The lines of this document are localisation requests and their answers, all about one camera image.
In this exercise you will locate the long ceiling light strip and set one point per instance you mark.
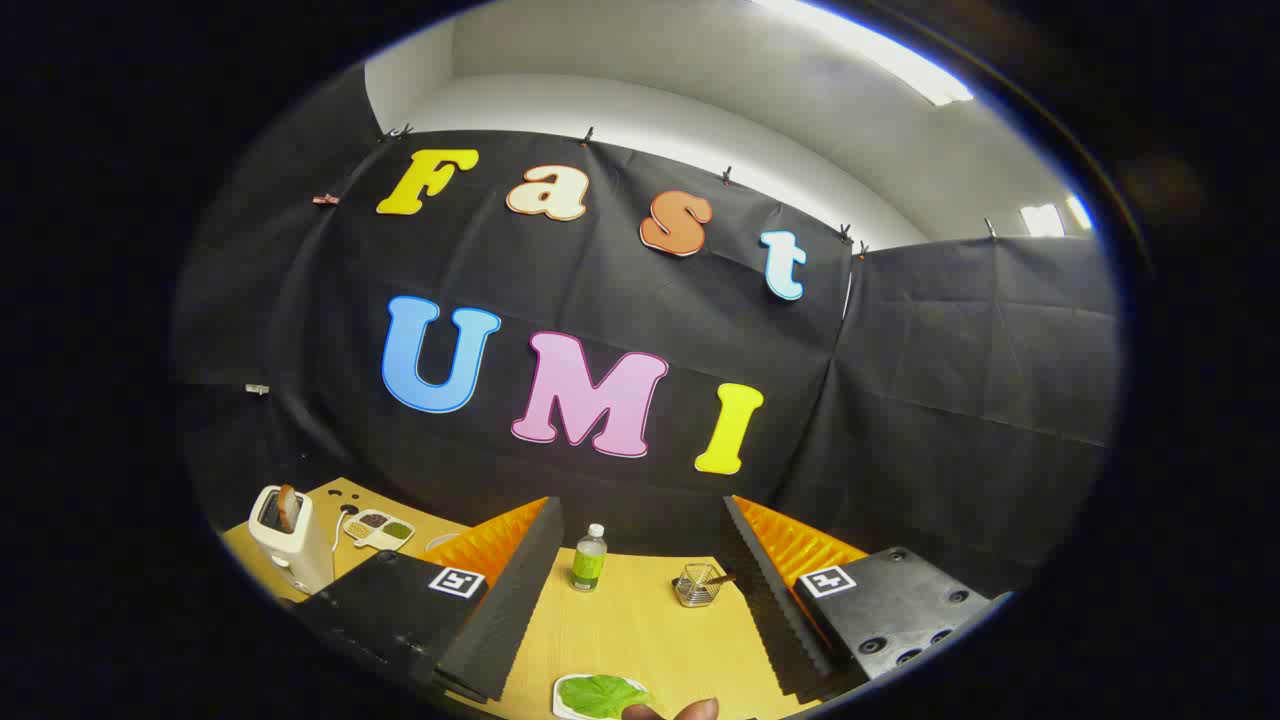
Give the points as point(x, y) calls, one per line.
point(900, 60)

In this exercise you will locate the toasted bread slice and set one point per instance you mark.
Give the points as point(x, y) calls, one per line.
point(288, 508)

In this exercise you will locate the green lettuce leaf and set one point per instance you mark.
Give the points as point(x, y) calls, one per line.
point(600, 697)

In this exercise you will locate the white toaster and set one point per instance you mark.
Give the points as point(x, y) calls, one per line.
point(300, 560)

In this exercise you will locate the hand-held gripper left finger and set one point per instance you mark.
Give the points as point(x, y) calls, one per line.
point(510, 610)

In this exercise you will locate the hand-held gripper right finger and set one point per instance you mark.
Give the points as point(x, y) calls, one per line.
point(770, 610)

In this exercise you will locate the white square plate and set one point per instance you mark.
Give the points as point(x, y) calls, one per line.
point(563, 702)

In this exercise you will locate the small ceiling light panel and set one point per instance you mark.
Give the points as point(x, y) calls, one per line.
point(1079, 211)
point(1041, 220)

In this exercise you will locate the pile of green beans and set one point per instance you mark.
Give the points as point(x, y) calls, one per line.
point(397, 530)

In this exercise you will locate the white divided dish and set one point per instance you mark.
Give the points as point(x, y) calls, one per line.
point(380, 538)

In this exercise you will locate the green label plastic bottle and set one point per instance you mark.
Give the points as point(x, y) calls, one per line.
point(588, 565)

